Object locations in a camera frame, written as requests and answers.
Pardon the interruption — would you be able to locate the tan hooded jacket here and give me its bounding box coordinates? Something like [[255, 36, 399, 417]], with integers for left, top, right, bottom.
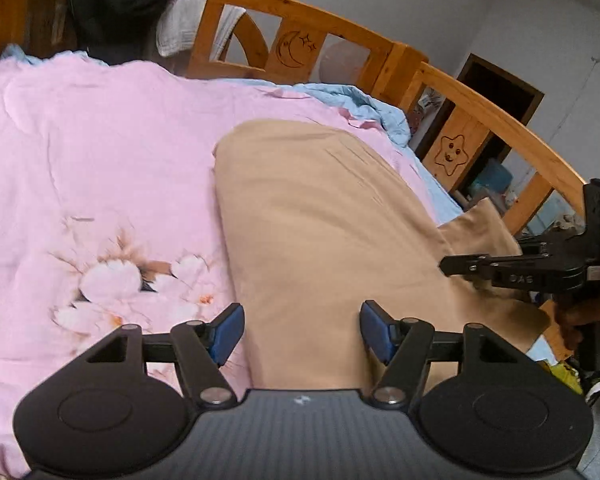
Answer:
[[214, 120, 548, 390]]

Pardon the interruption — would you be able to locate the black clothes pile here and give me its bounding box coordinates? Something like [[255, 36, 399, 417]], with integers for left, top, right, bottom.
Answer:
[[68, 0, 169, 65]]

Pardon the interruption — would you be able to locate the person right hand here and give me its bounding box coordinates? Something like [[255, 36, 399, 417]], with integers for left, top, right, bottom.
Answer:
[[554, 296, 600, 350]]

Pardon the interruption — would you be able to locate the pink duvet cover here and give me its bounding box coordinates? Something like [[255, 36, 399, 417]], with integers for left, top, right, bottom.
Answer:
[[0, 53, 434, 478]]

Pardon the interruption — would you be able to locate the light blue bed sheet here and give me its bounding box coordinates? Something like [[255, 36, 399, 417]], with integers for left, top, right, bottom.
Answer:
[[0, 46, 460, 226]]

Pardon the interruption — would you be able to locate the wooden bed headboard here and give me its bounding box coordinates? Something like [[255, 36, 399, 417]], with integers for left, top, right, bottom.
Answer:
[[0, 0, 428, 110]]

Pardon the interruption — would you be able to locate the white grey towel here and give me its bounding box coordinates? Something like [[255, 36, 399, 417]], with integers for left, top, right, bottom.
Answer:
[[156, 0, 246, 61]]

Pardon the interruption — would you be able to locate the wooden side bed rail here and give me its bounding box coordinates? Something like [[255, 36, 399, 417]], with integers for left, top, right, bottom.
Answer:
[[401, 55, 584, 237]]

